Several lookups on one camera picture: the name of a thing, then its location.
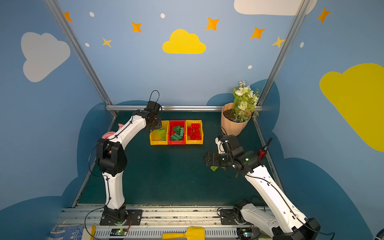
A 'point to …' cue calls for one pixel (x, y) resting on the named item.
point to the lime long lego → (161, 132)
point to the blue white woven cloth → (67, 232)
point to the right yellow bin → (188, 124)
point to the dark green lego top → (177, 129)
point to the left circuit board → (118, 232)
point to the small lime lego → (213, 168)
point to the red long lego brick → (189, 130)
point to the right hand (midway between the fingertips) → (213, 157)
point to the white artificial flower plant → (245, 102)
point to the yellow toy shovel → (192, 233)
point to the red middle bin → (172, 123)
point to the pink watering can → (107, 134)
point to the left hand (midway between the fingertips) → (160, 124)
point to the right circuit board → (244, 233)
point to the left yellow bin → (156, 139)
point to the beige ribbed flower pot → (230, 126)
